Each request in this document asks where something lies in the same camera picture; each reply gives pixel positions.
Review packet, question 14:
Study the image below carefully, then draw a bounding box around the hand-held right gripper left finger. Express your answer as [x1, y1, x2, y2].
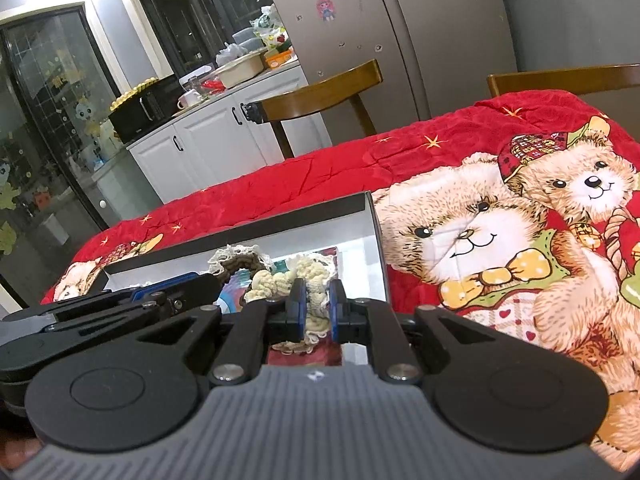
[127, 279, 307, 386]

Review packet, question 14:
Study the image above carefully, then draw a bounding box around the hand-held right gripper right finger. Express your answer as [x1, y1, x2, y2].
[327, 280, 503, 385]

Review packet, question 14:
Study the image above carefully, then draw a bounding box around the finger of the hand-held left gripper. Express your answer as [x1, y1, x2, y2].
[5, 272, 222, 322]
[45, 301, 223, 342]

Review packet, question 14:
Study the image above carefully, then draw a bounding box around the cream knitted scrunchie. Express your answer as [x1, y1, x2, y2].
[244, 254, 342, 348]

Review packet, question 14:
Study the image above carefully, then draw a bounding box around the brown white crochet hair band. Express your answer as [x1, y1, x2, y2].
[207, 244, 275, 281]

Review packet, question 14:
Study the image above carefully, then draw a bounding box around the red printed blanket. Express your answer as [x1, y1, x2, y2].
[40, 89, 640, 473]

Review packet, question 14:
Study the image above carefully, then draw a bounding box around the white kitchen cabinet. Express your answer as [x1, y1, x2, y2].
[92, 62, 333, 226]

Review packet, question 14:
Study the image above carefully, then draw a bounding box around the black microwave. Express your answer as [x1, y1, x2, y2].
[108, 74, 187, 144]

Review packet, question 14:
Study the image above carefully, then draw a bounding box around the black framed glass door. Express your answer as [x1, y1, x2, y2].
[0, 4, 133, 311]

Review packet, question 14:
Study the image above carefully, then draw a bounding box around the row of gold wrapped chocolates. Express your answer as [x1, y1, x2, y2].
[110, 76, 157, 110]

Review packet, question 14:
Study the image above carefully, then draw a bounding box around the wooden chair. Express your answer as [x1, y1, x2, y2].
[487, 63, 640, 98]
[242, 59, 384, 160]

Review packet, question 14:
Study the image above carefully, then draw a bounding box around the beige basin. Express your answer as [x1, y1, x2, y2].
[216, 51, 267, 88]

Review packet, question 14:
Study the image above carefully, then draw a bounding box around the clear plastic bag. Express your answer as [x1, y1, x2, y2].
[216, 42, 249, 66]

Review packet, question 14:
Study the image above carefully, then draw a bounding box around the white printed plastic bag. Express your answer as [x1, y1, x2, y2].
[250, 4, 291, 51]

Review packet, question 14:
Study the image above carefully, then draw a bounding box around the silver refrigerator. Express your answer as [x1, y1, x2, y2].
[252, 0, 518, 136]

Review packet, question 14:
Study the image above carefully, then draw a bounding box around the dark glass wall cabinet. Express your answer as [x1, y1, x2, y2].
[132, 0, 281, 78]

